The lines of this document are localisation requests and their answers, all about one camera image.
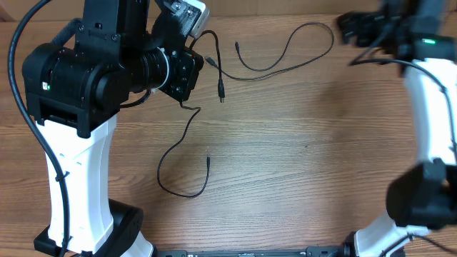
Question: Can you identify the black USB cable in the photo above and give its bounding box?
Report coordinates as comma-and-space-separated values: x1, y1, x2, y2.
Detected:
205, 21, 336, 82

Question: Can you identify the black braided cable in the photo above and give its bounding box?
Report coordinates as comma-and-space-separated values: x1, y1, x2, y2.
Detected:
156, 29, 226, 199

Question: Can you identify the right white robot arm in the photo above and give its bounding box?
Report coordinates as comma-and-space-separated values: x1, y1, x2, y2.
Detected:
336, 0, 456, 256

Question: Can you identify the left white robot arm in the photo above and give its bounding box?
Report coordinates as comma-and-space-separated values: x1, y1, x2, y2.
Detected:
22, 0, 209, 256

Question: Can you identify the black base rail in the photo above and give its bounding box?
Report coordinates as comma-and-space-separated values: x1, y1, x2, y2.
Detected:
152, 244, 356, 257

